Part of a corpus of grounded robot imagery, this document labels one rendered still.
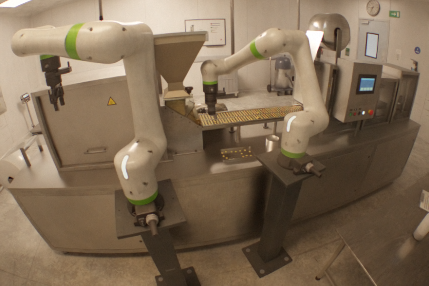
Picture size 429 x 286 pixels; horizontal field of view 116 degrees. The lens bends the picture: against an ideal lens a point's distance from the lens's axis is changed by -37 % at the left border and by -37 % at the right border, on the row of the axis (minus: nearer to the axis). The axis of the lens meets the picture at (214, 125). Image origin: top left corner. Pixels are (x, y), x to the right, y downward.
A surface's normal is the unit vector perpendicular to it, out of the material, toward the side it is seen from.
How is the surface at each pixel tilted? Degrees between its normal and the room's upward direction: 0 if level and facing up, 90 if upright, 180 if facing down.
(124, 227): 0
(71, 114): 90
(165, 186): 0
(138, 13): 90
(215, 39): 90
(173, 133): 90
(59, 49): 113
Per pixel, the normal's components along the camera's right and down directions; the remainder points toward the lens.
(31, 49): -0.14, 0.76
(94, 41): -0.10, 0.30
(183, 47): 0.20, 0.74
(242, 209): 0.21, 0.41
